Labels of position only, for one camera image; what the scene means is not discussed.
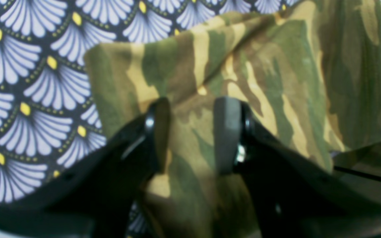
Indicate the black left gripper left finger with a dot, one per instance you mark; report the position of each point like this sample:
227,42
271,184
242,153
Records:
93,198

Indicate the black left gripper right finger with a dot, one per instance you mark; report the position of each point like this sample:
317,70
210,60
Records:
291,196

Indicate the camouflage T-shirt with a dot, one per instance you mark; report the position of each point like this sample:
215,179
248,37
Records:
311,74

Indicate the fan-patterned blue tablecloth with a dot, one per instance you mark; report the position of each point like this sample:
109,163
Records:
47,118

